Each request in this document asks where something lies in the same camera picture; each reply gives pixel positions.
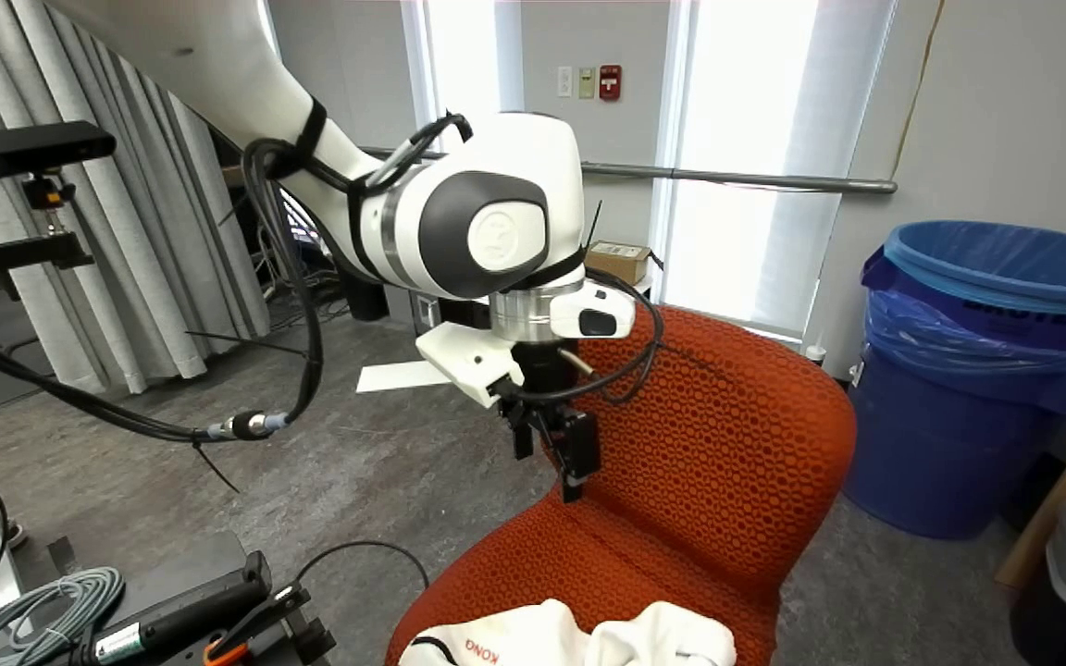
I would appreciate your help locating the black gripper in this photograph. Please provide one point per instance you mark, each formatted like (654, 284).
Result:
(533, 393)

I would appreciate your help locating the white scarf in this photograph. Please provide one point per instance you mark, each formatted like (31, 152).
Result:
(521, 633)

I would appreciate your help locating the orange fabric chair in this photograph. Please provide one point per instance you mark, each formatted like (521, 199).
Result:
(729, 469)

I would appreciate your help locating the white sheet on floor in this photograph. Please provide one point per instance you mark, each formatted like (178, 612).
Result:
(387, 377)

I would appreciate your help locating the small cardboard box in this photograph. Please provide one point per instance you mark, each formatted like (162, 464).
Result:
(622, 262)

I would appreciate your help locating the red fire alarm box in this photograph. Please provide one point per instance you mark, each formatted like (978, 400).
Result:
(608, 84)

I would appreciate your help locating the blue plastic trash bin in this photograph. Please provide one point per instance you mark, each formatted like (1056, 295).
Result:
(925, 457)

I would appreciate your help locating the grey curtain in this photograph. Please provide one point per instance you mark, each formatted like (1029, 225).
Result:
(175, 284)

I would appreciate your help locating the wide white window shade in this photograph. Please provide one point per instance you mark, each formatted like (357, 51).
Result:
(780, 99)

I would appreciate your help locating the dark blue bin liner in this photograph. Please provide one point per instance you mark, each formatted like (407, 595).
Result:
(964, 327)

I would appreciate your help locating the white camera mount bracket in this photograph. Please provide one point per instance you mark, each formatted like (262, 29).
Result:
(471, 356)

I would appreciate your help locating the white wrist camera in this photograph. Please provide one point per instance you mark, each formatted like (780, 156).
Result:
(572, 308)

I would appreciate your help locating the grey wall rail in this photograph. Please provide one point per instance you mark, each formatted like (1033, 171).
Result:
(741, 178)

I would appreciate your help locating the white wall switch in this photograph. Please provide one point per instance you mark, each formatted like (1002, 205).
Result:
(564, 78)

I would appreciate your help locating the beige wall switch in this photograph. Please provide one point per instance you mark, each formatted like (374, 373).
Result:
(585, 84)

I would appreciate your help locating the black camera stand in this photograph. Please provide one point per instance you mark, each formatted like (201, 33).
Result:
(26, 149)

